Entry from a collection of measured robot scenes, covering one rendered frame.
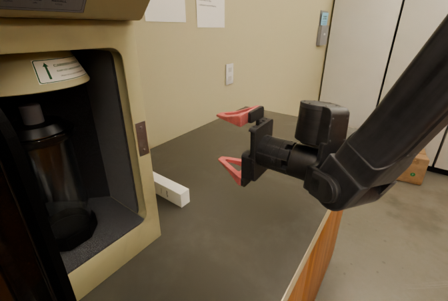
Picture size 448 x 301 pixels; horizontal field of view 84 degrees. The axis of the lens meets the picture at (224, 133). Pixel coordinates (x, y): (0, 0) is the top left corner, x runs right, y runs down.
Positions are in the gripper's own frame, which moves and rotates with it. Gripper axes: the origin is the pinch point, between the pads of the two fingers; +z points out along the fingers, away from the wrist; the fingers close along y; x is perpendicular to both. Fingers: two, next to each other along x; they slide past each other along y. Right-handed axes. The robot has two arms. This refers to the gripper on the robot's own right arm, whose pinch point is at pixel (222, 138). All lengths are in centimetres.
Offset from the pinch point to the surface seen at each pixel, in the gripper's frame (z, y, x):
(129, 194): 16.7, -13.3, 12.4
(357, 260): -28, -123, -106
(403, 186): -48, -127, -223
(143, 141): 12.0, 0.0, 9.9
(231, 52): 55, 5, -83
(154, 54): 55, 10, -30
